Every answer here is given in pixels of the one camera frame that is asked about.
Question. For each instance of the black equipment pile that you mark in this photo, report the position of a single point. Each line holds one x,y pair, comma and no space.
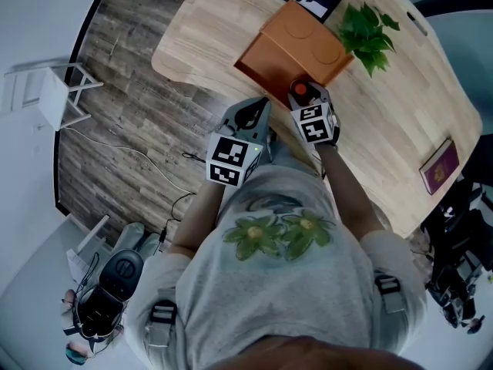
458,253

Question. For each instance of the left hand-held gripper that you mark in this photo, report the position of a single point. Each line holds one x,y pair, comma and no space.
231,160

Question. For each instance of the person's right forearm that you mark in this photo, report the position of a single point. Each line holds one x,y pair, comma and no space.
346,191

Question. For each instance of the grey flower print shirt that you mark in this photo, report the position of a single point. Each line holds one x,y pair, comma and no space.
269,291

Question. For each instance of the black office chair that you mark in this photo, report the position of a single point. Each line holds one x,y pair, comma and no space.
479,160

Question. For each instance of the green potted plant white pot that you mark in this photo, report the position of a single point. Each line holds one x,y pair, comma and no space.
366,37

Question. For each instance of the orange wooden drawer box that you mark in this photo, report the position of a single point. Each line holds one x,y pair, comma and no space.
300,33

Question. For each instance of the dark red book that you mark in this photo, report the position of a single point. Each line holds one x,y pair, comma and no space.
439,168

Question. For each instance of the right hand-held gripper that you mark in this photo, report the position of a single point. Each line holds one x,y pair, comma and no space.
314,125

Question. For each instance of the grey trousers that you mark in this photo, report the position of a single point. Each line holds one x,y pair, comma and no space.
285,156

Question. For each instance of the person's left forearm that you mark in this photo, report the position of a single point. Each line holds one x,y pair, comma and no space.
200,218

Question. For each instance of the black headset device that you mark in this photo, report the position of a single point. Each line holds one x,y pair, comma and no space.
123,272

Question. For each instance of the white stool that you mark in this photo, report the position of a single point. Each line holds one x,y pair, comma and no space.
54,95

